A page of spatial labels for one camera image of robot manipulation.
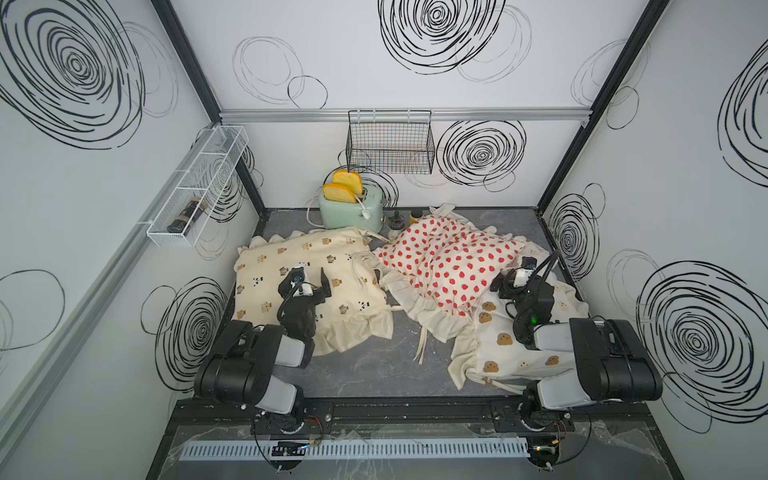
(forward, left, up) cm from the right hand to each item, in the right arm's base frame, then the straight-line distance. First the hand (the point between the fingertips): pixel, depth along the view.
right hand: (513, 269), depth 90 cm
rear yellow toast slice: (+28, +52, +12) cm, 60 cm away
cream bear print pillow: (-23, +10, -5) cm, 26 cm away
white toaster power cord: (+18, +46, +6) cm, 50 cm away
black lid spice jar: (+17, +36, 0) cm, 40 cm away
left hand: (-4, +63, +3) cm, 63 cm away
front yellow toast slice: (+21, +55, +12) cm, 60 cm away
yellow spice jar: (+23, +29, -1) cm, 37 cm away
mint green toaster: (+18, +57, +5) cm, 60 cm away
